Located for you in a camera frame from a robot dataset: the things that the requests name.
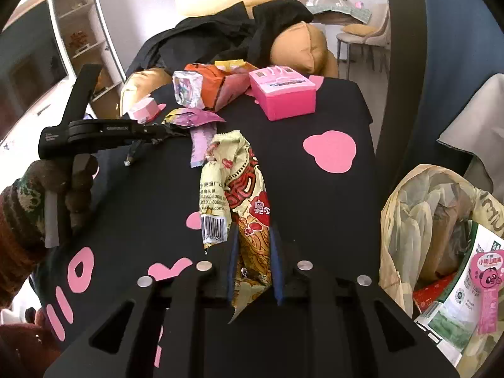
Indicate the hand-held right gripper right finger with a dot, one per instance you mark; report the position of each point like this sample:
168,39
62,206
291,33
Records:
277,271

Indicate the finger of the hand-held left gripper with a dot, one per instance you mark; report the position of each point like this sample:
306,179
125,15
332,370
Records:
132,153
157,130

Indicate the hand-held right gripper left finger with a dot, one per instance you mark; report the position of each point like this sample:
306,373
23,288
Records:
231,271

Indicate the cream red patterned wrapper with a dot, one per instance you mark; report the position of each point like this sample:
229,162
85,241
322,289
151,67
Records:
240,189

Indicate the yellow plastic bag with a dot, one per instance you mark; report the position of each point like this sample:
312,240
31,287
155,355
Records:
397,220

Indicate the green white packet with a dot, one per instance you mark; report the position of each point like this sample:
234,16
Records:
453,315

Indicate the person's left hand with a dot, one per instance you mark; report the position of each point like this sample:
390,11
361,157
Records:
78,201

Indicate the small pink cup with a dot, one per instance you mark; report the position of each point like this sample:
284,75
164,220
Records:
145,110

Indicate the lilac strip wrapper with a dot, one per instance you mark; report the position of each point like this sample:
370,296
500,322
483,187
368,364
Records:
201,145

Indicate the silver foil wrapper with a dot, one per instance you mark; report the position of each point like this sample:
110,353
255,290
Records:
185,88

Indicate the orange snack wrapper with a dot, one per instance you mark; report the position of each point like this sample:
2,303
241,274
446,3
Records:
212,78

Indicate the black cloth with pink print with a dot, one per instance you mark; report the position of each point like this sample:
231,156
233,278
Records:
315,204

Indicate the television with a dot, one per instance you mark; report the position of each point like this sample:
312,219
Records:
27,71

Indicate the black jacket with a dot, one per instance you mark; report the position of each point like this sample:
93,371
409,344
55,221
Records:
220,35

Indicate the white shelf unit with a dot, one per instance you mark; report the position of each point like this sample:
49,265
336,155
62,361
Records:
78,8

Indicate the pink box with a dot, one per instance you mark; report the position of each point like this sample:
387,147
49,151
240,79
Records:
283,98

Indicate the brown paper bag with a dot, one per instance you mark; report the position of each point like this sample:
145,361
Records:
449,236

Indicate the grey dining chair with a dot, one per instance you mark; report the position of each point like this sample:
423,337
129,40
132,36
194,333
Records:
354,41

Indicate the dining table with cloth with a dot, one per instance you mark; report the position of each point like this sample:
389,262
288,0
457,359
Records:
342,13

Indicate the mesh food cover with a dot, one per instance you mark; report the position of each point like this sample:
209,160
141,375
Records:
334,2

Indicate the yellow seat cushion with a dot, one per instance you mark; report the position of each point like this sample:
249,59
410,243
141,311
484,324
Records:
356,28

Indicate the beige blanket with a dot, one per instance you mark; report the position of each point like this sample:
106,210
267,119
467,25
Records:
480,118

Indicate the blue fabric cover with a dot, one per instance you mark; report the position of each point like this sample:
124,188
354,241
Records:
453,47

